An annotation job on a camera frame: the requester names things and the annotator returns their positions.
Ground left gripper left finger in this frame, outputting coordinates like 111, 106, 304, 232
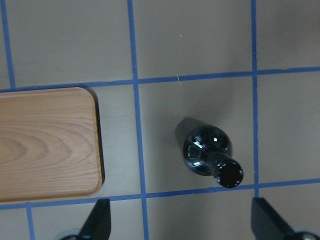
78, 199, 112, 240

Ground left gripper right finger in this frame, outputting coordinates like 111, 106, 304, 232
250, 197, 296, 240

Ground dark wine bottle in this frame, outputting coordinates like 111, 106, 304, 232
175, 117, 244, 188

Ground wooden tray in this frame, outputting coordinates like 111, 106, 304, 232
0, 87, 104, 203

